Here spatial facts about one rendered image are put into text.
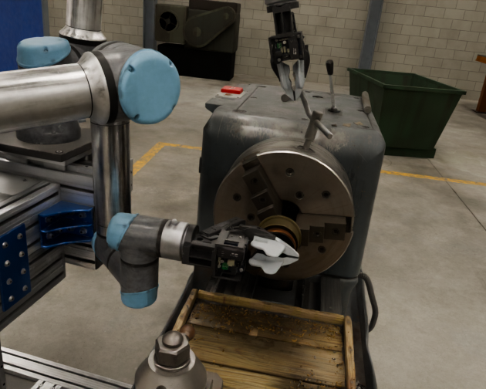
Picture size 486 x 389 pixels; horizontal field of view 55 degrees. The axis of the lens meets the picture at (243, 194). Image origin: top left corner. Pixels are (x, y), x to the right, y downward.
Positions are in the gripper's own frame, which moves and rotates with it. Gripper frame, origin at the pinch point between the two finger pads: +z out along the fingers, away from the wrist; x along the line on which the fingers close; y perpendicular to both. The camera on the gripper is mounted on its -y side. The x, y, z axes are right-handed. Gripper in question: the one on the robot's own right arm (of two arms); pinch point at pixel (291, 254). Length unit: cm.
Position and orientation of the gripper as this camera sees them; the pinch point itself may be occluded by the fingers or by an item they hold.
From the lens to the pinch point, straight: 90.1
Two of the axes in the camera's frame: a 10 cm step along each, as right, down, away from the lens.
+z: 9.8, 1.5, -1.3
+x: 0.9, -9.2, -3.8
